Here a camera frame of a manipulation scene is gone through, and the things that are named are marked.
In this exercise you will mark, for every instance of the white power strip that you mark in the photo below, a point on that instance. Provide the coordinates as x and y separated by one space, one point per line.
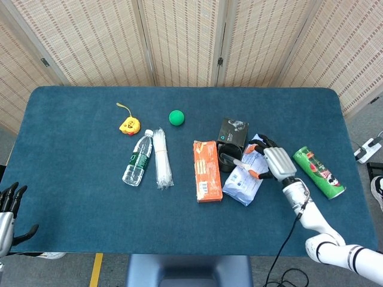
366 151

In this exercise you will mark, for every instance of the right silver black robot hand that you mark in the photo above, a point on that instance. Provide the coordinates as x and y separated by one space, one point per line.
279 163

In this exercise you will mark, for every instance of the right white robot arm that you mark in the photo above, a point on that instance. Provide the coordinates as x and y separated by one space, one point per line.
314 215

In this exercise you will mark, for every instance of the black floor object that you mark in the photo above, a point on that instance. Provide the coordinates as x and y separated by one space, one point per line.
375 169

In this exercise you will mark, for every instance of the blue table cloth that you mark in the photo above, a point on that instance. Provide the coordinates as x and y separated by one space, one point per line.
89 209

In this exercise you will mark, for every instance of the clear plastic tube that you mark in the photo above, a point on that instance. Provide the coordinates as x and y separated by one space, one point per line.
239 163

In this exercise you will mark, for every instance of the green ball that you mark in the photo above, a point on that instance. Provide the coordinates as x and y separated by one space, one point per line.
176 117

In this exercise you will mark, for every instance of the woven folding screen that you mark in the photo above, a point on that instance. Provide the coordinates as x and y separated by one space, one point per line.
95 42

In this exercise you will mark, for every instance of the white shoe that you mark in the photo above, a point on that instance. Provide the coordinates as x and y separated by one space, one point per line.
54 255

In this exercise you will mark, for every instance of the green chips can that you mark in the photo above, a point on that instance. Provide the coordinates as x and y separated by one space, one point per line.
318 172

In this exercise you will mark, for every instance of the yellow tape measure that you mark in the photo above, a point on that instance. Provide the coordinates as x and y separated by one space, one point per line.
130 125

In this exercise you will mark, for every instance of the white blue tissue pack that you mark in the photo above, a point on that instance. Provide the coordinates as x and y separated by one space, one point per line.
240 182

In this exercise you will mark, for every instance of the black product box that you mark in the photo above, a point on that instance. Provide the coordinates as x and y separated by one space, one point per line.
232 130

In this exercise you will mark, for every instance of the black screen hinge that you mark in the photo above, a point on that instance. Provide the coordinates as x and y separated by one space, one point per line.
220 61

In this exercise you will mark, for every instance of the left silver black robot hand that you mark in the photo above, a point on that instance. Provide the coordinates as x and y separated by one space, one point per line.
6 222

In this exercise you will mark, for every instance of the orange cardboard box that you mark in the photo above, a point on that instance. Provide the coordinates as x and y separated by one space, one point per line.
207 173

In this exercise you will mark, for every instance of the yellow floor tape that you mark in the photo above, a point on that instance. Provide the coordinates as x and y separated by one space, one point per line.
96 269

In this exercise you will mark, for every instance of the black cup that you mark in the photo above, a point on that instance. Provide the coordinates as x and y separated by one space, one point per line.
229 149

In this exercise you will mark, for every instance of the clear plastic water bottle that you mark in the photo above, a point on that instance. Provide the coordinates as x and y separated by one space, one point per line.
138 161

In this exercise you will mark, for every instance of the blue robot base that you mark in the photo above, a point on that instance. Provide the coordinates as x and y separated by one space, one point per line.
188 269

